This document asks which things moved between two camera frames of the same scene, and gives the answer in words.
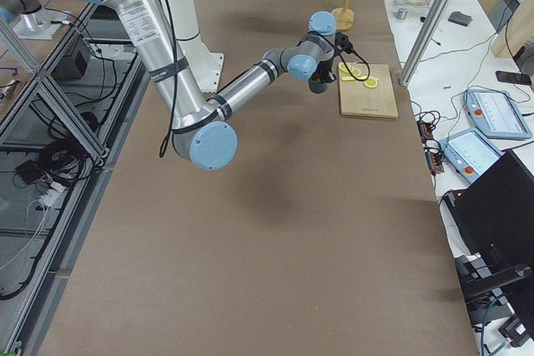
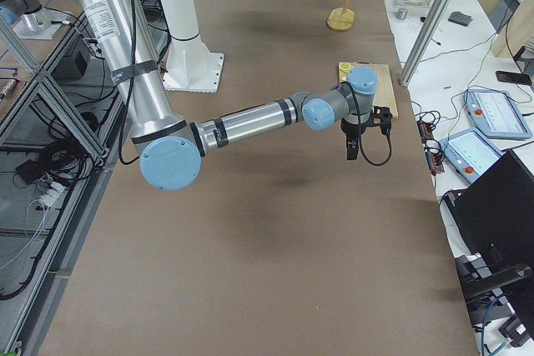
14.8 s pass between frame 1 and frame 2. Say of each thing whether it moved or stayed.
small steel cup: stayed
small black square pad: stayed
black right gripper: moved
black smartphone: stayed
